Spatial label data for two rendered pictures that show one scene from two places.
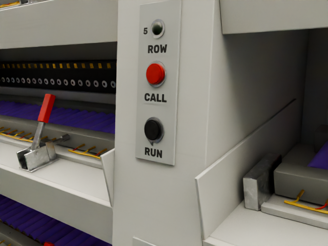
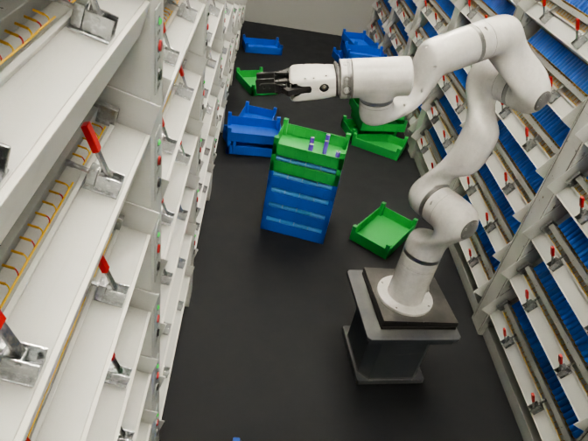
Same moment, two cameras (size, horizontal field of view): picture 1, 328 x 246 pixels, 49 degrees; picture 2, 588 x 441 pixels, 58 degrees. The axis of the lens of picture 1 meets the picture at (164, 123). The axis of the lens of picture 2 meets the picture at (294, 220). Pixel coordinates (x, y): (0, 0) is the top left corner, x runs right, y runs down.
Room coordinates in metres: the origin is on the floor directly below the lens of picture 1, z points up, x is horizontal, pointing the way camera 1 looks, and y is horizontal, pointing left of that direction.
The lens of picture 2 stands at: (1.08, 1.22, 1.51)
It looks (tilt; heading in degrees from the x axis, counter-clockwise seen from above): 36 degrees down; 223
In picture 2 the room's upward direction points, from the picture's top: 11 degrees clockwise
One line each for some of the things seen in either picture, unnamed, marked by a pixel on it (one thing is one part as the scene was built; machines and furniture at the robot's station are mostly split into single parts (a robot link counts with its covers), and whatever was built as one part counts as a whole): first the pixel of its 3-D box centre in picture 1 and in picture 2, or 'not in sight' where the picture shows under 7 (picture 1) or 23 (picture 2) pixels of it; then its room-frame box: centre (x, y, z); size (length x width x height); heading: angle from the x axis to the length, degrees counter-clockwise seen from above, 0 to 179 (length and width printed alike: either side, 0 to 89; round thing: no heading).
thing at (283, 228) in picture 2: not in sight; (297, 217); (-0.39, -0.15, 0.04); 0.30 x 0.20 x 0.08; 128
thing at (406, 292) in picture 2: not in sight; (412, 275); (-0.17, 0.61, 0.40); 0.19 x 0.19 x 0.18
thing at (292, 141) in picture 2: not in sight; (311, 143); (-0.39, -0.15, 0.44); 0.30 x 0.20 x 0.08; 128
